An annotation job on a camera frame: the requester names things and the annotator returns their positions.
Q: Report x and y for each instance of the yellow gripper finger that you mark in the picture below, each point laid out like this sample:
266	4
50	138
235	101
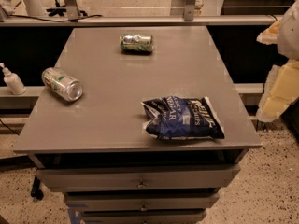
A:
281	89
269	35

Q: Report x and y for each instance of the blue chip bag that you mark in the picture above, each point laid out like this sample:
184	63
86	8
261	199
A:
172	118

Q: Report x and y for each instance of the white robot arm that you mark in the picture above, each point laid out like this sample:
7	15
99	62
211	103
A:
288	34

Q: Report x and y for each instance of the green crushed soda can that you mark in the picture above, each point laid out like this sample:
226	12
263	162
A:
137	42

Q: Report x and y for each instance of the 7up can lying sideways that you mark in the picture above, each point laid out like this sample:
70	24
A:
66	86

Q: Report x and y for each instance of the grey drawer cabinet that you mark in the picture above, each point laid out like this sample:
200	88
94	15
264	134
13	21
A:
105	127

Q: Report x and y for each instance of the middle grey drawer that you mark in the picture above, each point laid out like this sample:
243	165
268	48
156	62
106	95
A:
141	201

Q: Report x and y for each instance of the black office chair base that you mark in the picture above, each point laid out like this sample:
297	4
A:
57	10

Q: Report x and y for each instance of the bottom grey drawer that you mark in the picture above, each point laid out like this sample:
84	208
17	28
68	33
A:
190	216

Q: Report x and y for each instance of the white pump bottle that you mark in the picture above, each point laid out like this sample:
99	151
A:
13	81

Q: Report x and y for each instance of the grey metal frame post right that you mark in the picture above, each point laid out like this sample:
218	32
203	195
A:
189	8

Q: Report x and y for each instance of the grey metal frame post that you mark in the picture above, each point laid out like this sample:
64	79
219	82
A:
72	10
189	8

